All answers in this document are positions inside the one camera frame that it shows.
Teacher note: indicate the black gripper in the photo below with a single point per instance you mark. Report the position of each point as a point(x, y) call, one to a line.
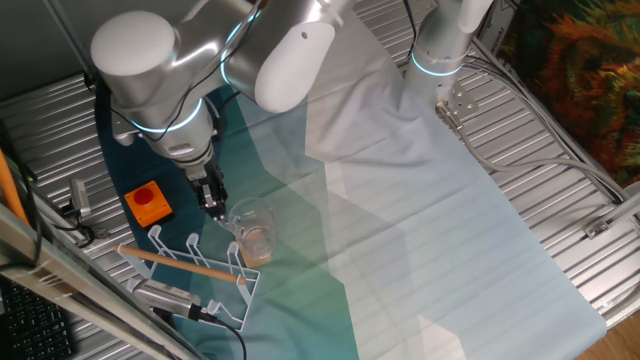
point(202, 175)

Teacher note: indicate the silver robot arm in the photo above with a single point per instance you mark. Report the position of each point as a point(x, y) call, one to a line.
point(135, 50)

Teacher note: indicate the wooden rod of rack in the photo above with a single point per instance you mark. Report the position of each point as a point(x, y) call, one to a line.
point(180, 264)

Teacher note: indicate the orange box with red button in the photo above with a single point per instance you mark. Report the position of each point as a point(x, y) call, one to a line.
point(147, 204)

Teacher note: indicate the small wooden block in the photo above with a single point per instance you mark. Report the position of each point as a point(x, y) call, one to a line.
point(257, 257)

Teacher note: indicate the orange stick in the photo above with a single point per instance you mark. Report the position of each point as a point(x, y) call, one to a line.
point(9, 192)

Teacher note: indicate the blue green white tablecloth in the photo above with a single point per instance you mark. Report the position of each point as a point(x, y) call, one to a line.
point(425, 225)

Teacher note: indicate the grey vertical pole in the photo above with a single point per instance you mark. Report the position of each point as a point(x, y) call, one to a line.
point(70, 40)

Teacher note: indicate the black keyboard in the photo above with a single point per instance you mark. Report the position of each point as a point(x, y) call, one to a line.
point(30, 325)

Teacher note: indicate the cardboard box with print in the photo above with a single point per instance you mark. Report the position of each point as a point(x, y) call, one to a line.
point(495, 30)

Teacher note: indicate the colourful patterned cloth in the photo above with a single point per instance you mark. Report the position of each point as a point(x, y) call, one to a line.
point(580, 75)

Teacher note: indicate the silver depth camera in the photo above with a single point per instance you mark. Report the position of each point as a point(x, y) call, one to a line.
point(162, 297)

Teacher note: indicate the small camera on stand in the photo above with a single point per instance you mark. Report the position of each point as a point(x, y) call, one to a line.
point(80, 197)

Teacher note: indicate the aluminium frame bar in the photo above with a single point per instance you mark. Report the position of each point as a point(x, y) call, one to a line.
point(60, 295)

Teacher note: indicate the metal base plate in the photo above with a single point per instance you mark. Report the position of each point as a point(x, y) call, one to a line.
point(462, 100)

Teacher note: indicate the small metal bracket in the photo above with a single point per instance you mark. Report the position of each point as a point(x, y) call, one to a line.
point(597, 228)

